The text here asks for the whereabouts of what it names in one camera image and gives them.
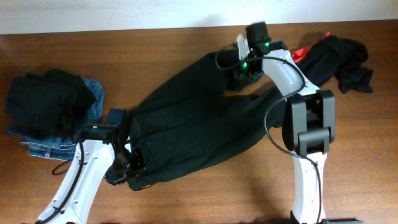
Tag black trousers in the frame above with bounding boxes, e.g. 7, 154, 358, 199
128, 50, 285, 191

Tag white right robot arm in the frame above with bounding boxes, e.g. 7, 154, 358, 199
236, 22, 335, 223

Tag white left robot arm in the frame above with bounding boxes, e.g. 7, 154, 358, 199
36, 109, 146, 223

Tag red garment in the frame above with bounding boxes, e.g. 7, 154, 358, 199
291, 32, 331, 63

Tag folded blue jeans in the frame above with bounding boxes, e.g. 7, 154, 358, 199
6, 77, 105, 161

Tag crumpled black clothes pile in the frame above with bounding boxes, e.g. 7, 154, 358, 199
296, 34, 373, 94

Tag folded black garment stack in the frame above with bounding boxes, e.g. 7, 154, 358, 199
5, 69, 96, 137

